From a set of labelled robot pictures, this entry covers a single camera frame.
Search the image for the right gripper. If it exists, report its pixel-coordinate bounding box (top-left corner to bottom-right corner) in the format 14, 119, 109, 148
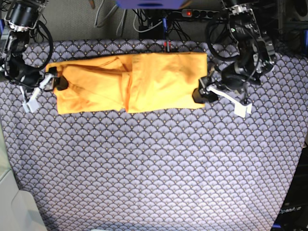
0, 57, 69, 113

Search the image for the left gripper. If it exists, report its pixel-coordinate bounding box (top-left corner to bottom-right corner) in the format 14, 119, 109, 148
192, 60, 261, 118

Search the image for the yellow T-shirt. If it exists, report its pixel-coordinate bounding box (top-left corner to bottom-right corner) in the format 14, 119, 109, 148
48, 52, 207, 115

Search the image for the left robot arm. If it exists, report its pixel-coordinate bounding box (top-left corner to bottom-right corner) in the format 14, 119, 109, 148
192, 0, 276, 118

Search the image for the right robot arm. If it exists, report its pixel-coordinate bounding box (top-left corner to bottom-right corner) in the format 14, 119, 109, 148
0, 0, 68, 113

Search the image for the blue fan-patterned tablecloth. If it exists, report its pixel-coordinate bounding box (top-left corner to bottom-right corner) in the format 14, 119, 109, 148
0, 51, 308, 231

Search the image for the red black table clamp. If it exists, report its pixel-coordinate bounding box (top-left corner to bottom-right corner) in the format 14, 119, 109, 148
164, 40, 171, 53

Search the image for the black power strip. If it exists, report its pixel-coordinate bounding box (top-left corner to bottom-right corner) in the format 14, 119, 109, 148
181, 9, 219, 19

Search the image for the black OpenArm box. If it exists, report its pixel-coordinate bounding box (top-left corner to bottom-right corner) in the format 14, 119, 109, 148
271, 147, 308, 231

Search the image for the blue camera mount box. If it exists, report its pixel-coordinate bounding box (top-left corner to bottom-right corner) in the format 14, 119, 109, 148
116, 0, 188, 9

